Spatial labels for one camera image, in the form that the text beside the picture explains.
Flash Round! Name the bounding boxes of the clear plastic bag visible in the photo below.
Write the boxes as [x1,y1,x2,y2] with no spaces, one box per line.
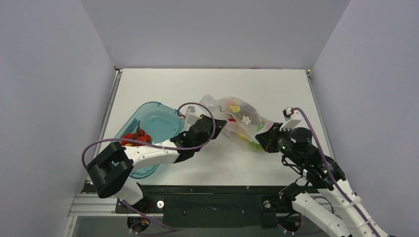
[199,95,274,151]

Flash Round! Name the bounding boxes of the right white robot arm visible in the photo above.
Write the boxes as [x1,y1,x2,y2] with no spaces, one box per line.
[255,123,388,237]

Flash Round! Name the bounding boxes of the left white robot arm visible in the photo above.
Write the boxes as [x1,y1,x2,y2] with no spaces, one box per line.
[87,115,227,212]

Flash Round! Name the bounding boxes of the green fake fruit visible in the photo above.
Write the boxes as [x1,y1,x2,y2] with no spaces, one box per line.
[248,141,264,152]

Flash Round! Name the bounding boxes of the red fake berry cluster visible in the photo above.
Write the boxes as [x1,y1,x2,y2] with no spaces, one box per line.
[122,119,152,143]

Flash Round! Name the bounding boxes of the teal plastic tray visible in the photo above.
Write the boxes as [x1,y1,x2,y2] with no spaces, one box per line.
[113,101,186,180]

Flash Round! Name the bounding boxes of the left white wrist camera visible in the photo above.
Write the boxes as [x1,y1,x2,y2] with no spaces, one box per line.
[185,106,201,125]

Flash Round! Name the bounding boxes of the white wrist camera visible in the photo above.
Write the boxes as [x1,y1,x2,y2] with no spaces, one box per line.
[185,106,201,125]
[280,107,303,131]

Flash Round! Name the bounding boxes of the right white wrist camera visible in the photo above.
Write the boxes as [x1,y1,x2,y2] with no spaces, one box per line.
[280,107,303,131]

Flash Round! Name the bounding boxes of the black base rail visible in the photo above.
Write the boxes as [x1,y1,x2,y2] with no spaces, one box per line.
[133,185,303,230]

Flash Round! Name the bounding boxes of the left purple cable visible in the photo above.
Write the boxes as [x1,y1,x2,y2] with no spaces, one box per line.
[81,102,217,236]

